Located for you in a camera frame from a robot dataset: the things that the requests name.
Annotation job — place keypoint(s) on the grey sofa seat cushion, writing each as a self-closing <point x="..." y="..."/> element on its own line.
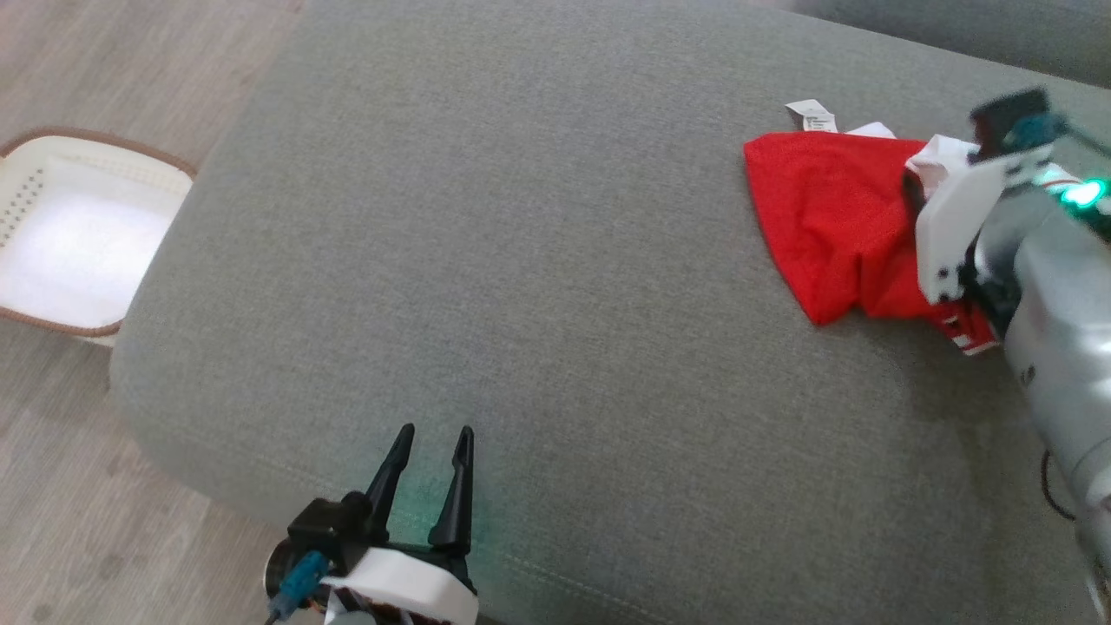
<point x="521" y="260"/>

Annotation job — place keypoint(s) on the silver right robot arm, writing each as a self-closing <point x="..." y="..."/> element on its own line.
<point x="1059" y="347"/>

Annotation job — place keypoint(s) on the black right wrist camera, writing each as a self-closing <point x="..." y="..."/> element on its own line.
<point x="1007" y="117"/>

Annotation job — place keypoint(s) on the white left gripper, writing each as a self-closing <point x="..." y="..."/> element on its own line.
<point x="408" y="586"/>

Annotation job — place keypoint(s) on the white laundry basket brown rim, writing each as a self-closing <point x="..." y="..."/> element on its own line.
<point x="78" y="252"/>

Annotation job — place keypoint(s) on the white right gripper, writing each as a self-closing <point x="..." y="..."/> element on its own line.
<point x="950" y="234"/>

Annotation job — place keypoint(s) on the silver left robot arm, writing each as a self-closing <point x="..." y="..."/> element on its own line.
<point x="347" y="619"/>

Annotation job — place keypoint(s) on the red jersey with label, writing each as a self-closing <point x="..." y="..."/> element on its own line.
<point x="825" y="217"/>

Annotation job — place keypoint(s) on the grey sofa back cushion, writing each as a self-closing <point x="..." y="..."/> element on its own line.
<point x="998" y="35"/>

